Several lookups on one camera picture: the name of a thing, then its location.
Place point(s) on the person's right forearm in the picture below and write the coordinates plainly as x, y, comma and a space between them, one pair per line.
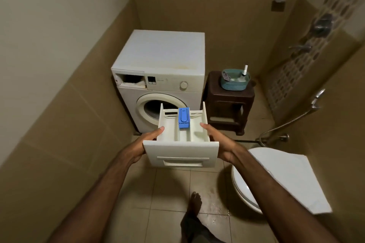
279, 203

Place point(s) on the chrome wall spout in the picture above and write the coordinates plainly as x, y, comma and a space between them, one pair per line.
299, 48

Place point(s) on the chrome shower mixer valve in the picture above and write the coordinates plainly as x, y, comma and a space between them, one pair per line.
322, 26

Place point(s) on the person's left hand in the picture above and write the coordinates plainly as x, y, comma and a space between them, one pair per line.
138, 147

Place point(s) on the teal plastic basket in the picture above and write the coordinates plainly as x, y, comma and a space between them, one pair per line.
233, 84

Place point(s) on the person's dark shorts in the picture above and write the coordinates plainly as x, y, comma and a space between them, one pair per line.
196, 231

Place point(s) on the white washing machine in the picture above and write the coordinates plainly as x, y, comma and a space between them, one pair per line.
162, 57

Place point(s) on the person's right hand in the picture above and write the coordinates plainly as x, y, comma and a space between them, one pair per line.
225, 146

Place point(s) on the white toilet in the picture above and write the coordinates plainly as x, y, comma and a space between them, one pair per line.
285, 177

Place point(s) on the white detergent drawer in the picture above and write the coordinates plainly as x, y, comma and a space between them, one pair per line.
182, 151

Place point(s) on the white spray bottle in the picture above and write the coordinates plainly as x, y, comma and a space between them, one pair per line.
243, 74

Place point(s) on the person's left forearm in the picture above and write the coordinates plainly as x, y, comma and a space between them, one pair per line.
91, 203

